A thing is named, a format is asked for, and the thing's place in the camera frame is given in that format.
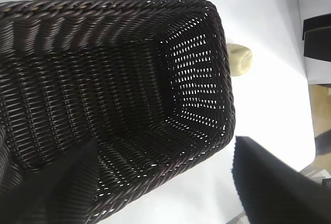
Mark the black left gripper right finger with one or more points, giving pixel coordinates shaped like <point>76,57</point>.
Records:
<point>274,195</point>

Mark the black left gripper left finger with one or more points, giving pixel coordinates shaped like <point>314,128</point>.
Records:
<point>57,195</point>

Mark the dark brown wicker basket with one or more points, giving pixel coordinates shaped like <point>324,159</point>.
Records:
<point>103,79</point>

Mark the pale yellow egg yolk pastry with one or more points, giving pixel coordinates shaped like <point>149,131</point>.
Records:
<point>240,61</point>

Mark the dark slanted bar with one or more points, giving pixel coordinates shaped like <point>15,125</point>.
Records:
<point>324,142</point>

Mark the black boxy object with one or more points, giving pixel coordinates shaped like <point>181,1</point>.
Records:
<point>319,40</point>

